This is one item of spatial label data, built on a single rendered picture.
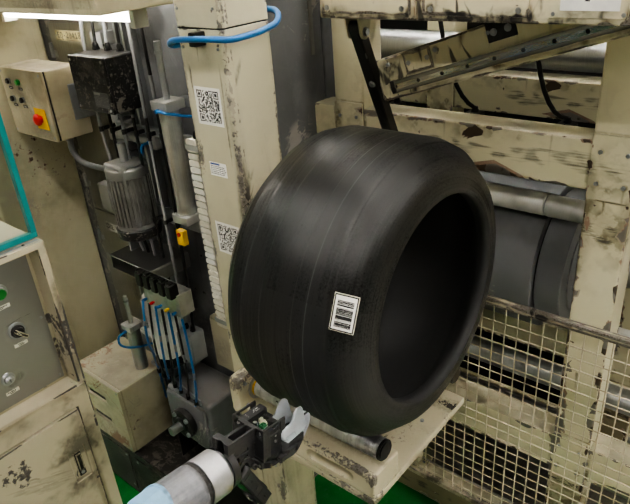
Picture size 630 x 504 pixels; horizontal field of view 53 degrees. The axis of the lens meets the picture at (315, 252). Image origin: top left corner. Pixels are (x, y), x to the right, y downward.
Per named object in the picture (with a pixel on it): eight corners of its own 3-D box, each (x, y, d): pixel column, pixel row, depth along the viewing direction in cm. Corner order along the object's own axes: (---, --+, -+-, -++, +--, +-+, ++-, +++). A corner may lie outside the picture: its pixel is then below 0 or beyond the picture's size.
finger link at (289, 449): (309, 434, 107) (274, 461, 101) (309, 442, 107) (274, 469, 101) (289, 423, 110) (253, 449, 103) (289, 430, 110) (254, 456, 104)
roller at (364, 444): (248, 396, 140) (250, 378, 139) (262, 390, 144) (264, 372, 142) (378, 465, 119) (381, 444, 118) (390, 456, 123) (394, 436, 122)
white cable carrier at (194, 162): (217, 325, 155) (184, 138, 133) (231, 315, 158) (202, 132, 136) (229, 330, 152) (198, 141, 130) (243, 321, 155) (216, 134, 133)
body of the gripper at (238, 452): (289, 415, 102) (235, 453, 93) (290, 458, 105) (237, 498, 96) (256, 397, 106) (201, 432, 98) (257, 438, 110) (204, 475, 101)
